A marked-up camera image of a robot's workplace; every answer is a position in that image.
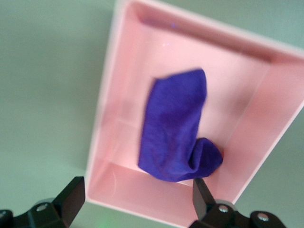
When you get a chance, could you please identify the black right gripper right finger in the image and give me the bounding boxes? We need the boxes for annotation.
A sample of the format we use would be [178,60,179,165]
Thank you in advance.
[187,178,286,228]

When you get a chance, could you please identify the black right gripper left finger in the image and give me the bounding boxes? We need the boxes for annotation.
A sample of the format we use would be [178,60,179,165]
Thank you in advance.
[0,175,86,228]

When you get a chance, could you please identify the purple cloth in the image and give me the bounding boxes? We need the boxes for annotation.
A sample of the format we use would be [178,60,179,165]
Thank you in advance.
[137,68,224,183]

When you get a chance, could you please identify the pink plastic bin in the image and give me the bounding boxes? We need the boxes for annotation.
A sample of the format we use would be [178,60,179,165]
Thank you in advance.
[84,0,304,225]

